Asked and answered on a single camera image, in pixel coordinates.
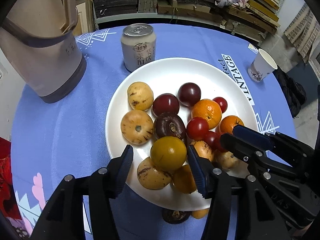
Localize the black jacket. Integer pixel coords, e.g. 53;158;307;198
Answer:
274;67;307;118

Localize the white oval plate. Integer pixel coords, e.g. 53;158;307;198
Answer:
105;57;258;212

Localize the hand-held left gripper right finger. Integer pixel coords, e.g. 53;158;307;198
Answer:
187;144;292;240

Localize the dark water chestnut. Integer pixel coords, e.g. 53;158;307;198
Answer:
162;208;192;224
153;112;187;140

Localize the red cherry tomato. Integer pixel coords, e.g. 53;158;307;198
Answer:
186;117;210;141
212;97;228;113
203;131;227;153

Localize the orange mandarin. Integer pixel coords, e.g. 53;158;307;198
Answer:
219;115;245;135
191;99;222;130

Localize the stack of dark panels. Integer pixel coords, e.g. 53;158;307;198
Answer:
90;0;140;24

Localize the stack of wooden boards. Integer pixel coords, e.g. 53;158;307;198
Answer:
156;0;282;43

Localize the blue printed tablecloth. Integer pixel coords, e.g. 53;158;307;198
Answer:
10;24;300;240

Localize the small tan longan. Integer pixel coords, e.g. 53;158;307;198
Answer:
191;208;210;219

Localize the tan spotted pepino melon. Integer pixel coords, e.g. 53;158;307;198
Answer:
127;81;154;111

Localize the dark red plum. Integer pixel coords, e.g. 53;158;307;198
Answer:
177;82;202;107
152;93;180;117

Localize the red patterned cloth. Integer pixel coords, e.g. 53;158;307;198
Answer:
0;137;23;220

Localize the beige framed board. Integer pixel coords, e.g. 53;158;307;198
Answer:
75;0;97;35

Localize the white drink can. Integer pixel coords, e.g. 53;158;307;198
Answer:
121;23;157;72

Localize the white paper cup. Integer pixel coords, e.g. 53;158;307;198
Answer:
248;48;278;83

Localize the small tan pepino melon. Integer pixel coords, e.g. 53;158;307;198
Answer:
214;150;240;170

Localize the small orange pepino melon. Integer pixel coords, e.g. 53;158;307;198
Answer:
189;140;215;163

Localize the pale striped pepino melon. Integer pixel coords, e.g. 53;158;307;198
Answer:
120;110;154;145

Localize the brick pattern panel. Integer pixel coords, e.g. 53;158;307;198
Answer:
284;4;318;59

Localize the beige thermos jug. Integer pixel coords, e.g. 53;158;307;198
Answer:
0;0;87;104

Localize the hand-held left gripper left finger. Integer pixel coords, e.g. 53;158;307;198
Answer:
30;144;134;240

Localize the dark grey mat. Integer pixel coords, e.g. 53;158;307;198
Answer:
287;62;320;105

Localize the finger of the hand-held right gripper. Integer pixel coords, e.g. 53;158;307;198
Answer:
233;124;276;152
220;133;273;180

